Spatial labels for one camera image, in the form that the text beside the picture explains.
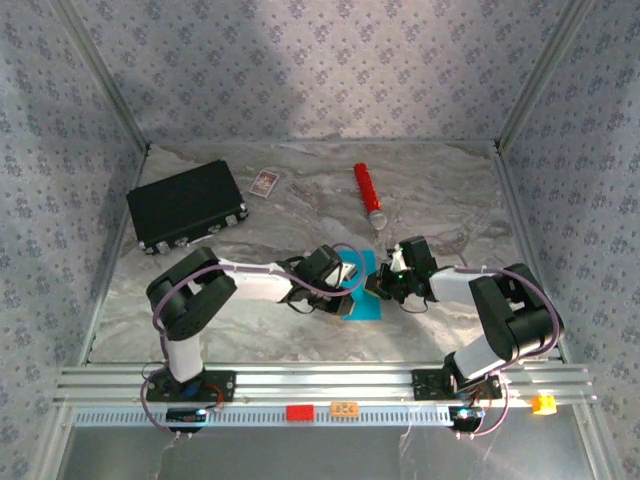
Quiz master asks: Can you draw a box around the blue cloth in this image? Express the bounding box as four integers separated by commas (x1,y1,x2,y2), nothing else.
339,248,384,322

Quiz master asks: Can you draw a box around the red microphone with silver head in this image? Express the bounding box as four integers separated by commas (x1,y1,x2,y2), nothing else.
352,161,389,232

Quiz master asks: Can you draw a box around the small printed card box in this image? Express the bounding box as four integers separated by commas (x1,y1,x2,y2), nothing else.
248,168,280,198

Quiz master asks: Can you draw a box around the right black controller board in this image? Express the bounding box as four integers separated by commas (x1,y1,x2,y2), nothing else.
447,405,486,432

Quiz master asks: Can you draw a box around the black controller board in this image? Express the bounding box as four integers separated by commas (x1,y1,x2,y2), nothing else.
165,406,209,434
447,405,486,432

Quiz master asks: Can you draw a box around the black hard case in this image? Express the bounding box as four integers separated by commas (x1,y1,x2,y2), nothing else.
124,158,251,257

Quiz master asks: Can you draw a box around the left black controller board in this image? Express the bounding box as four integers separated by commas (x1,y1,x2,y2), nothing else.
165,406,209,434

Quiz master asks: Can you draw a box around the yellow orange block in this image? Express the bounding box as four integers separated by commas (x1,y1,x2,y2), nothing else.
530,394,558,416

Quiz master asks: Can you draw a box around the aluminium mounting rail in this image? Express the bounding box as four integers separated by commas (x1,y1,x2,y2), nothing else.
52,363,599,407

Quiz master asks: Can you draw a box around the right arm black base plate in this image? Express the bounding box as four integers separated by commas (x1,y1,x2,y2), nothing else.
410,368,504,402

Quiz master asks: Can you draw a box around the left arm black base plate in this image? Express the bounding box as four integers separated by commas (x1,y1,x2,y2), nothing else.
148,368,237,404

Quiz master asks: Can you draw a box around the aluminium frame side bar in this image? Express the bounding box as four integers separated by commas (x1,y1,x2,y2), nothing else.
77,144,151,366
492,142,571,364

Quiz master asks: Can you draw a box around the grey slotted cable duct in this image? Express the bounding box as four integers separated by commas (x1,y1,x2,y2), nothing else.
72,404,454,429

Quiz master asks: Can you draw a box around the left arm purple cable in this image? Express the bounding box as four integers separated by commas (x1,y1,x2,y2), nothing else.
138,242,369,442

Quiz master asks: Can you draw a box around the aluminium frame post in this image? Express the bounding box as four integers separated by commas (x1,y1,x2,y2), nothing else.
494,0,599,152

